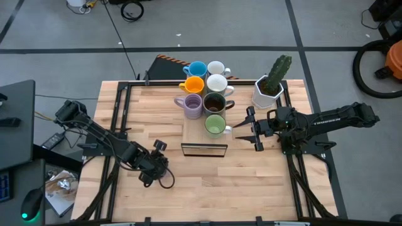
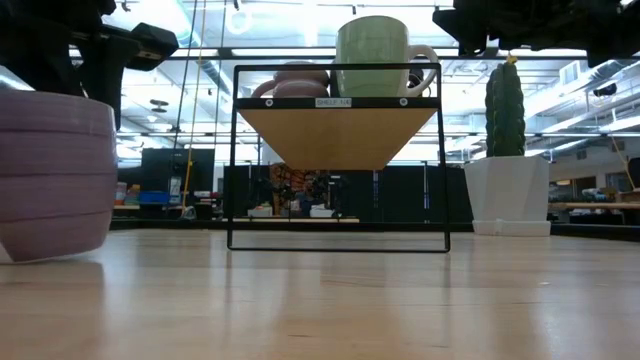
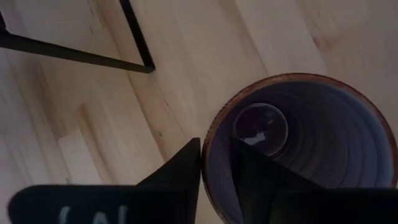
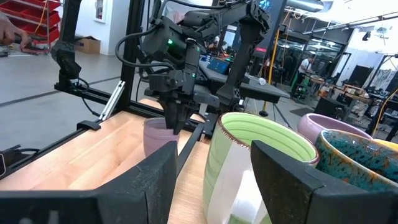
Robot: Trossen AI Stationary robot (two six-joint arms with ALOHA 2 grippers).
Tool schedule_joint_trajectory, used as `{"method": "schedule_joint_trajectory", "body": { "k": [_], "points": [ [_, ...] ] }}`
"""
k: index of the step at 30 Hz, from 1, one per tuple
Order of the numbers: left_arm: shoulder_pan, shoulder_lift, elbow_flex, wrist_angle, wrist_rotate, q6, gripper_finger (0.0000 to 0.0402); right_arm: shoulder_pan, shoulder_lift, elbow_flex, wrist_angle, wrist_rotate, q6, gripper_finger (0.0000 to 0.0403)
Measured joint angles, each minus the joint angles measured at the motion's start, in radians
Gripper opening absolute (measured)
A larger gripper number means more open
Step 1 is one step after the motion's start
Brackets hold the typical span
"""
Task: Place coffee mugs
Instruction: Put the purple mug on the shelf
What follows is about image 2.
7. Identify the black aluminium table frame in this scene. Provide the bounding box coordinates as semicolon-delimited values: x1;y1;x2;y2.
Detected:
109;215;640;242

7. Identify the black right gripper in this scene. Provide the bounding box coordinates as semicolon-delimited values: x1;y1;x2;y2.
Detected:
432;0;551;57

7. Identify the green cactus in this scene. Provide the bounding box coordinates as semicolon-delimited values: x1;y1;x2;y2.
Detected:
484;55;527;159

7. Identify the purple mug white handle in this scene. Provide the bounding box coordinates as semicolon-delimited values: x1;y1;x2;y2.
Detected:
0;88;120;264

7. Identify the black cabinet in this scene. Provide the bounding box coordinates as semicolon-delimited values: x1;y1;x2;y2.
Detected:
141;147;216;221

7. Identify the long wooden table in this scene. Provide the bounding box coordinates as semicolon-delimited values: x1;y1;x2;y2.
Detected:
548;201;640;211

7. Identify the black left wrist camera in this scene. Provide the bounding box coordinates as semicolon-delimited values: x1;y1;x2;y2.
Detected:
127;22;180;72

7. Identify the hanging yellow cable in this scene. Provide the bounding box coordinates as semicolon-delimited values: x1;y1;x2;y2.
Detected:
180;0;207;214

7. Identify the background wooden table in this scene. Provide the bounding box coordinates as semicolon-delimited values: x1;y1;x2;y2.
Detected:
232;216;361;224

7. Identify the white hexagonal plant pot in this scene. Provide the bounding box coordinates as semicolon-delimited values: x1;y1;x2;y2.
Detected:
463;154;552;238

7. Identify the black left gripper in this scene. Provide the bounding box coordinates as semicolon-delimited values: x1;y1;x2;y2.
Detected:
0;0;141;130

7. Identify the black partition wall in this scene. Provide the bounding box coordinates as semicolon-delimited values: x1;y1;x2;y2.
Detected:
222;162;474;225

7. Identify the green mug white handle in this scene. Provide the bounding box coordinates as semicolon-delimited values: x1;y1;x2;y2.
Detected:
334;14;440;99

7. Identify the blue storage bin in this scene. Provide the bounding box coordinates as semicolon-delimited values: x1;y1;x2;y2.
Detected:
138;191;171;205

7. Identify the wooden shelf with black frame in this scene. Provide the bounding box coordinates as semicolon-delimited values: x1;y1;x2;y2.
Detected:
225;62;452;254

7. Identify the orange patterned banner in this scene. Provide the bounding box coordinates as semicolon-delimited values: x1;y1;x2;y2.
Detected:
269;163;321;201

